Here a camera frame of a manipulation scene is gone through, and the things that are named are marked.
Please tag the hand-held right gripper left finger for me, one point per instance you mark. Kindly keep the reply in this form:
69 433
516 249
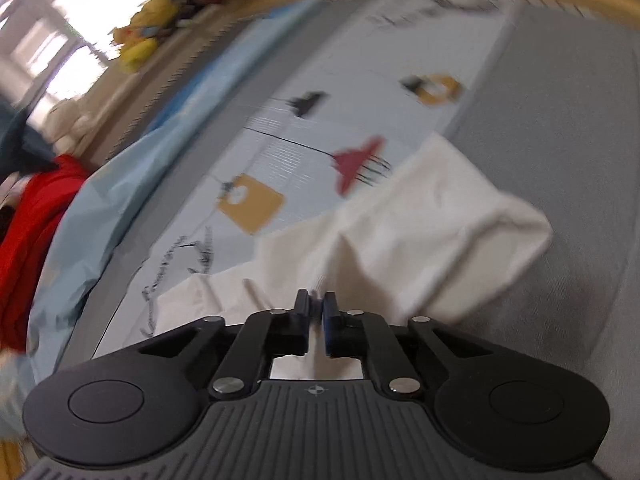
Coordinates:
302 317

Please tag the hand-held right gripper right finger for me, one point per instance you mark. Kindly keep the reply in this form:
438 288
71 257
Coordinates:
331 325

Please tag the white small garment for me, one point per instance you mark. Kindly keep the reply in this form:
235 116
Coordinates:
425 225

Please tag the lamp printed bed sheet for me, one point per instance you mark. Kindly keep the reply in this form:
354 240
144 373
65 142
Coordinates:
325 110

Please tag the light blue quilt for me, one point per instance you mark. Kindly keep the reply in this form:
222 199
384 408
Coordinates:
100 210

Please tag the red cloth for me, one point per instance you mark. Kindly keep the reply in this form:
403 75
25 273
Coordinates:
35 240

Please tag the white plush toy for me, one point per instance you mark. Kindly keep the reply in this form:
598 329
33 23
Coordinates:
67 120

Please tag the dark teal cloth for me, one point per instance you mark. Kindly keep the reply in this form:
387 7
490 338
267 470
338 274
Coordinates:
20 145

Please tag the yellow plush toy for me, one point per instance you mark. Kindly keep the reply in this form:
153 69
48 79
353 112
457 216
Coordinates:
150 15

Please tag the window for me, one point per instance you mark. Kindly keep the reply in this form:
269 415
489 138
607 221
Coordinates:
65 20

